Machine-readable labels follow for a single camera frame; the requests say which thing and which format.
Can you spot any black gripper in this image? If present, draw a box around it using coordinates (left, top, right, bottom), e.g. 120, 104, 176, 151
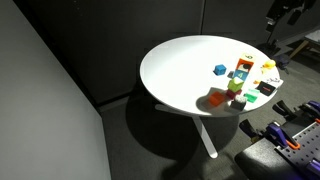
265, 0, 309, 32

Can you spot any yellow-green small block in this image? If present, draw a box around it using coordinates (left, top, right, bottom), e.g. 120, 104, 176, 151
227, 76, 245, 94

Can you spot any blue small block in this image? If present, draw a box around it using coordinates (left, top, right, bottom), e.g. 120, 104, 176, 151
213, 64, 228, 76

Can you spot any green small block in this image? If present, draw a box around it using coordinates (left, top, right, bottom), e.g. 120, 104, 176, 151
243, 88, 261, 104

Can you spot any grey small block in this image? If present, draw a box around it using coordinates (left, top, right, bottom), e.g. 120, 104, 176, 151
230, 95, 248, 112

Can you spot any orange small block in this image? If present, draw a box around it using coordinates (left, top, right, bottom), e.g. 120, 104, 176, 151
208, 91, 226, 107

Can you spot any dark stand base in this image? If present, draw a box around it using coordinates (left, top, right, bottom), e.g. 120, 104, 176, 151
263, 31, 282, 57

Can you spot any wooden leg desk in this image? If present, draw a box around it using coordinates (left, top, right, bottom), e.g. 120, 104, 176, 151
288, 29, 320, 60

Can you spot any yellow lemon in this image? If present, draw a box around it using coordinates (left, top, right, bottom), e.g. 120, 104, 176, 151
261, 58, 277, 72

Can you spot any orange soft cube number six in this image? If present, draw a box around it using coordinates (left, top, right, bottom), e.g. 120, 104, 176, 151
235, 53, 258, 73

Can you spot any soft cube blue number four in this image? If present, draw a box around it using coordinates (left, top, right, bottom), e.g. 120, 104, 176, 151
232, 68, 250, 82

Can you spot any white cube black scribble print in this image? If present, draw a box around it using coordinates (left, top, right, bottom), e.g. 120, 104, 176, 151
256, 76, 284, 98

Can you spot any black clamp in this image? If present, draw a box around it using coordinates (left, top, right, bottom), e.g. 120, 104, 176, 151
271, 99, 298, 118

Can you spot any purple clamp orange trigger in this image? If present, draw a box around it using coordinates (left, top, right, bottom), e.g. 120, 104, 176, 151
265, 121, 302, 152

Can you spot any perforated metal breadboard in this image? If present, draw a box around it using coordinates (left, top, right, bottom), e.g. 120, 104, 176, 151
276, 121, 320, 168

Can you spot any white table leg base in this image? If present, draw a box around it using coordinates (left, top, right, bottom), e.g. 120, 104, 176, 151
154, 103, 220, 160

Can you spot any black platform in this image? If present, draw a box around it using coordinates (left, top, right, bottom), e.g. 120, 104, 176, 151
234, 137, 303, 180

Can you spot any small purple clamp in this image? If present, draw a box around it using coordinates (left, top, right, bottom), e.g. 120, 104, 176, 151
304, 158, 320, 177

